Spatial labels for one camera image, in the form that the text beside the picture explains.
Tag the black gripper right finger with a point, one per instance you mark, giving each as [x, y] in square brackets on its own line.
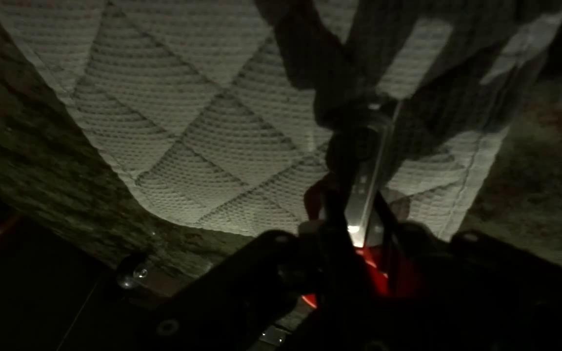
[487, 294]

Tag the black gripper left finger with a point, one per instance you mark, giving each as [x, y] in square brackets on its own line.
[247, 299]

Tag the white quilted mat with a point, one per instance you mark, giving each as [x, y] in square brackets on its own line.
[183, 118]

